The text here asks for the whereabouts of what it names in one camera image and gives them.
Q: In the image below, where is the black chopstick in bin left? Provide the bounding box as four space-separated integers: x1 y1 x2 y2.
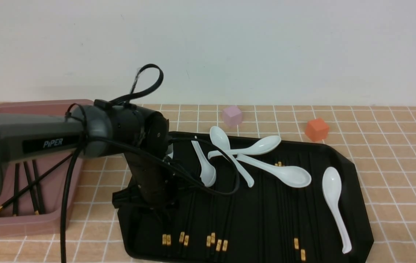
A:
12 163 20 217

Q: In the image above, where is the white ceramic spoon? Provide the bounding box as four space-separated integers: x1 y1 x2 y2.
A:
236 154 312 188
322 167 352 254
191 141 216 188
166 144 174 159

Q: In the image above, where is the black plastic tray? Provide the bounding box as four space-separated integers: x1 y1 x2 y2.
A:
118 141 374 263

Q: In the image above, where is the black chopstick in bin diagonal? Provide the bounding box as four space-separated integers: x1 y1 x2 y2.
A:
0 154 72 213

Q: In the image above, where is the black chopstick in bin right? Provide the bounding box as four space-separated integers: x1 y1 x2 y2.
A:
31 160 46 214

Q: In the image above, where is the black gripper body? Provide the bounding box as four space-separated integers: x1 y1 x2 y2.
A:
112 146 178 209

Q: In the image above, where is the black chopstick in bin middle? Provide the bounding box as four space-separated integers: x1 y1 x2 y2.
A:
24 161 40 215

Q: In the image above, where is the white ceramic spoon diagonal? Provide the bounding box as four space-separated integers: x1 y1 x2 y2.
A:
209 126 255 188

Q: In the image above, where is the white ceramic spoon horizontal top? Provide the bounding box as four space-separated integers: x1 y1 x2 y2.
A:
227 136 281 156

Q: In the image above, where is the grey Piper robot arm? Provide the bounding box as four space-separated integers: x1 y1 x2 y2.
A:
0 103 171 195

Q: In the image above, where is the lilac cube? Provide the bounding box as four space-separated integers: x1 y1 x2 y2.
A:
222 105 243 127

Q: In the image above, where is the pink plastic bin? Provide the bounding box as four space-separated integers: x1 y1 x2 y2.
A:
0 99 93 238

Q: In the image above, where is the white ceramic spoon upright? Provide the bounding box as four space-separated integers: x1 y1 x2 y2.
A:
191 141 216 188

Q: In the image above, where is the orange cube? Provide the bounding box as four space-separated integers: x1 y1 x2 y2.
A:
305 118 330 142

